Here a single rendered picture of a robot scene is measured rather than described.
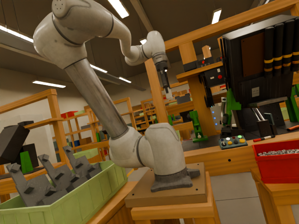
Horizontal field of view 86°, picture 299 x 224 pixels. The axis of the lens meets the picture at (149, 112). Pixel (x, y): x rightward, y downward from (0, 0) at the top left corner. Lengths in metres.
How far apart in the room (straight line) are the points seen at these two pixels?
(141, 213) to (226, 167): 0.61
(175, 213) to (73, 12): 0.75
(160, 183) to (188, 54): 1.32
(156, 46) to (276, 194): 0.93
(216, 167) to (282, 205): 0.38
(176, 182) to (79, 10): 0.71
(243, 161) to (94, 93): 0.92
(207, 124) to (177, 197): 1.09
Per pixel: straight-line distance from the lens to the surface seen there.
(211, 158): 1.12
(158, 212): 0.73
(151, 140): 0.72
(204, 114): 1.68
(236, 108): 1.35
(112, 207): 1.00
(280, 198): 0.88
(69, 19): 0.61
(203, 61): 1.64
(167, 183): 0.75
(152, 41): 1.08
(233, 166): 1.15
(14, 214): 0.98
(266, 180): 0.91
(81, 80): 0.72
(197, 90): 1.68
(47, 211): 0.84
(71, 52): 0.71
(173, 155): 0.72
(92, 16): 0.63
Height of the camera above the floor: 1.19
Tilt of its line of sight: 3 degrees up
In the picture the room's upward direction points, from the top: 14 degrees counter-clockwise
